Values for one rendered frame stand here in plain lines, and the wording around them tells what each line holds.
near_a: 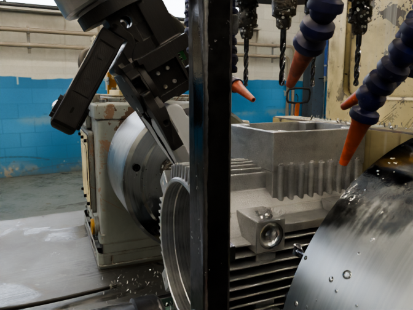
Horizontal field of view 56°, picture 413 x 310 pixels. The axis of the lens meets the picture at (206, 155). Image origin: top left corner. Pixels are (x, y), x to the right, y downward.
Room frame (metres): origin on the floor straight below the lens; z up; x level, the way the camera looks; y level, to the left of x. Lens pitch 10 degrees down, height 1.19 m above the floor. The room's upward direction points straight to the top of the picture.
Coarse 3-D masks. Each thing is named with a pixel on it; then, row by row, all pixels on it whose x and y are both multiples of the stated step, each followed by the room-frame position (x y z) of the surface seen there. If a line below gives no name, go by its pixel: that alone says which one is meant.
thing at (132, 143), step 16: (128, 128) 0.67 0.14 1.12; (144, 128) 0.60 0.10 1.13; (112, 144) 0.72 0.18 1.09; (128, 144) 0.61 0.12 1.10; (144, 144) 0.59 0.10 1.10; (112, 160) 0.68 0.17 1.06; (128, 160) 0.59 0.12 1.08; (144, 160) 0.59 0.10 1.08; (160, 160) 0.60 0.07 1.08; (112, 176) 0.68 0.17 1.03; (128, 176) 0.58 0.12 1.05; (144, 176) 0.59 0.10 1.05; (160, 176) 0.60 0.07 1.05; (128, 192) 0.58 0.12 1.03; (144, 192) 0.59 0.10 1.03; (160, 192) 0.60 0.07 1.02; (128, 208) 0.59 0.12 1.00; (144, 208) 0.59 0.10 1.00; (160, 208) 0.60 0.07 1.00; (144, 224) 0.59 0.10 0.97; (160, 240) 0.60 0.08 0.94
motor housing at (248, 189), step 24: (240, 168) 0.40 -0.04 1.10; (168, 192) 0.44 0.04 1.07; (240, 192) 0.38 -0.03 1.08; (264, 192) 0.38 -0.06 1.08; (336, 192) 0.41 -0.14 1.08; (168, 216) 0.46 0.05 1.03; (288, 216) 0.36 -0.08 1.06; (312, 216) 0.36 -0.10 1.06; (168, 240) 0.46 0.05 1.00; (240, 240) 0.33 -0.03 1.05; (288, 240) 0.35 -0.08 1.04; (168, 264) 0.45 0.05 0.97; (240, 264) 0.32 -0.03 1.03; (264, 264) 0.34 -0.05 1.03; (288, 264) 0.34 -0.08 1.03; (240, 288) 0.31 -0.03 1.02; (264, 288) 0.33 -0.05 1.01; (288, 288) 0.34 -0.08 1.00
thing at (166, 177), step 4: (164, 172) 0.45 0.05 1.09; (168, 172) 0.45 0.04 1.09; (164, 176) 0.44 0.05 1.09; (168, 176) 0.44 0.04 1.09; (160, 180) 0.46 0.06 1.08; (164, 180) 0.44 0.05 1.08; (168, 180) 0.44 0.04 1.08; (160, 184) 0.46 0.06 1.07; (164, 184) 0.44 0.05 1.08; (164, 188) 0.44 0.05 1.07; (164, 272) 0.45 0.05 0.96; (164, 276) 0.45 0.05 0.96; (164, 280) 0.45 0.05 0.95; (164, 284) 0.45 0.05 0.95; (168, 288) 0.44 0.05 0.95
